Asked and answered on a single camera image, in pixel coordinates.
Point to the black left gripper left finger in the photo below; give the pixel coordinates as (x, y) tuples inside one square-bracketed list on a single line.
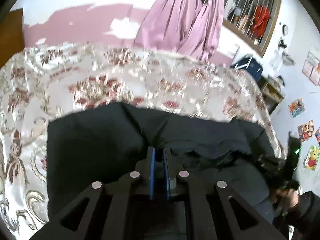
[(99, 212)]

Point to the person's right hand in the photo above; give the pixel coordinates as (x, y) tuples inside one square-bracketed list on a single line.
[(289, 198)]

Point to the red hanging garment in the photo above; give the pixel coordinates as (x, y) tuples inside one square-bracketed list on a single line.
[(260, 21)]

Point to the brown wooden headboard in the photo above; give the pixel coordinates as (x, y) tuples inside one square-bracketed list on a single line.
[(11, 36)]

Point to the wooden cubby shelf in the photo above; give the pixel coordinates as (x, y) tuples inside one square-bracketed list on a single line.
[(271, 94)]

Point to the round wall clock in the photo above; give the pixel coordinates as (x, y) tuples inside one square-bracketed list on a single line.
[(285, 30)]

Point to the wooden framed barred window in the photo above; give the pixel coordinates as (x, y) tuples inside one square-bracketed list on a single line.
[(238, 17)]

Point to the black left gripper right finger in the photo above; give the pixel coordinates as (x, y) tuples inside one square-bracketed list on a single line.
[(214, 211)]

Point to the cartoon wall stickers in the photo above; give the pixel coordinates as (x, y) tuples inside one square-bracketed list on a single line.
[(307, 130)]

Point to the navy blue backpack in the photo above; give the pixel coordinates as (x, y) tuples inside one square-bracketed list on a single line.
[(250, 65)]

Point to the pink satin curtain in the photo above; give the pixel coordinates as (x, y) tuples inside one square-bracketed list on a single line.
[(187, 27)]

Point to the floral satin bedspread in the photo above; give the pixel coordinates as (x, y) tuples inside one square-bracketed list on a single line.
[(43, 83)]

